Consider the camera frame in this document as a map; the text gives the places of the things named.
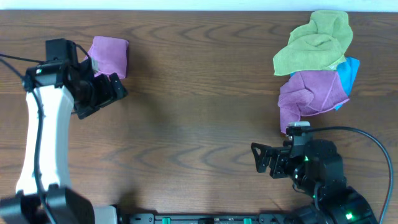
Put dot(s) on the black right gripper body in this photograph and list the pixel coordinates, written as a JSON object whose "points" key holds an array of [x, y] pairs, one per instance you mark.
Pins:
{"points": [[277, 162]]}

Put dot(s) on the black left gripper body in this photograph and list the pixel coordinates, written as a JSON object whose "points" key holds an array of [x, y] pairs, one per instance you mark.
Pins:
{"points": [[104, 91]]}

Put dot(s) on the purple microfiber cloth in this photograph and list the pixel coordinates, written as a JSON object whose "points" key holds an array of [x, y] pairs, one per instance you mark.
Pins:
{"points": [[110, 56]]}

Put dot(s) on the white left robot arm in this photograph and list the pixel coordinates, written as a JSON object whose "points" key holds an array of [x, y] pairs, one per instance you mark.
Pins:
{"points": [[56, 90]]}

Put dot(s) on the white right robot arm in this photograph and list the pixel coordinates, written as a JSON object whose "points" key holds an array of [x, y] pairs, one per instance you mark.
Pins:
{"points": [[316, 169]]}

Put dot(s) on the purple crumpled cloth in pile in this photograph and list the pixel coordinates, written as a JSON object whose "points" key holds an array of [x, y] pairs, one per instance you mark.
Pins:
{"points": [[309, 93]]}

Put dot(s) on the blue microfiber cloth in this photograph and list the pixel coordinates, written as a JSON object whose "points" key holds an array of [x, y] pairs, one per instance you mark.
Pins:
{"points": [[347, 72]]}

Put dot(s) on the green microfiber cloth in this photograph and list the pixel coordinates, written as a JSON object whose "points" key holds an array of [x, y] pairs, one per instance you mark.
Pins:
{"points": [[320, 44]]}

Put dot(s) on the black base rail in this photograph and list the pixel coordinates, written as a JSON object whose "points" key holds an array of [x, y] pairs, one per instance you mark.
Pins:
{"points": [[150, 218]]}

